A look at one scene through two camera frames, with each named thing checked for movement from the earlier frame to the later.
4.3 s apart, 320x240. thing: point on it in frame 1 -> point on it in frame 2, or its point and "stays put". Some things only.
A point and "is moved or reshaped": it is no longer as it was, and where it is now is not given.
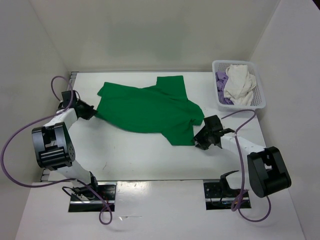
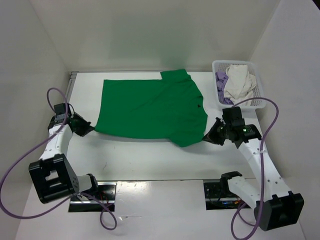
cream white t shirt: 239,85 stays put
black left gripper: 90,112 -> 86,127
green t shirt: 163,107 is moved or reshaped
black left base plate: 106,190 stays put
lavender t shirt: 221,78 stays put
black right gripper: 202,144 -> 211,136
